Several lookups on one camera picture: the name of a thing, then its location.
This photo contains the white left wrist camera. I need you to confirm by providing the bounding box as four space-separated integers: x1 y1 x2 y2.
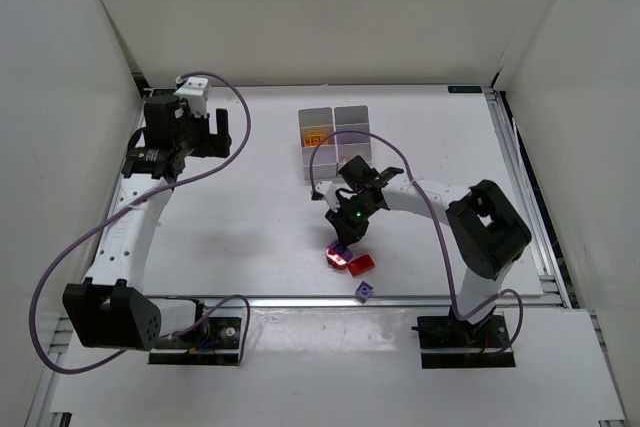
175 76 210 118

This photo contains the yellow-orange lego brick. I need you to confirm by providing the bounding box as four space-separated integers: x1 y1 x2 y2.
302 134 329 148

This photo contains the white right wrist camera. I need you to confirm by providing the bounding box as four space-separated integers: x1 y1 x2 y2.
311 181 340 212

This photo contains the white right compartment container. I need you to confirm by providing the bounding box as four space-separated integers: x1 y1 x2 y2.
333 105 372 168

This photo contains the white compartment container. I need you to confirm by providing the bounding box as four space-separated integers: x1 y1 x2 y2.
333 105 372 168
298 107 338 180

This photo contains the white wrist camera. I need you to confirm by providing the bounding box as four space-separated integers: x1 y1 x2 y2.
311 181 340 212
175 76 210 118

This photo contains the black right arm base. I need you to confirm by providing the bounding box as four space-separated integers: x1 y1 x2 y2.
411 311 516 370

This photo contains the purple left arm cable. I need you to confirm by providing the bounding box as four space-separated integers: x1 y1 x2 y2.
28 70 252 374

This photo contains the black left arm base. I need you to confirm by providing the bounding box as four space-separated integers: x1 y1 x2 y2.
147 316 243 366

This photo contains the white left compartment container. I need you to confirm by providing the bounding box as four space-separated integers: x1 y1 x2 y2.
298 107 338 180

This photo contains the purple lego brick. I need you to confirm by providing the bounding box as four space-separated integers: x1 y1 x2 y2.
327 240 353 261

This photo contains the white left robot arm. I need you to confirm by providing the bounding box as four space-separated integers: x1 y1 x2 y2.
63 92 231 351

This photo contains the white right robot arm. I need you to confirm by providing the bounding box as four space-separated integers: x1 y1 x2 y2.
312 156 532 327

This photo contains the lavender small lego brick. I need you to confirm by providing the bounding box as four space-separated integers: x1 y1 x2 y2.
355 281 374 303

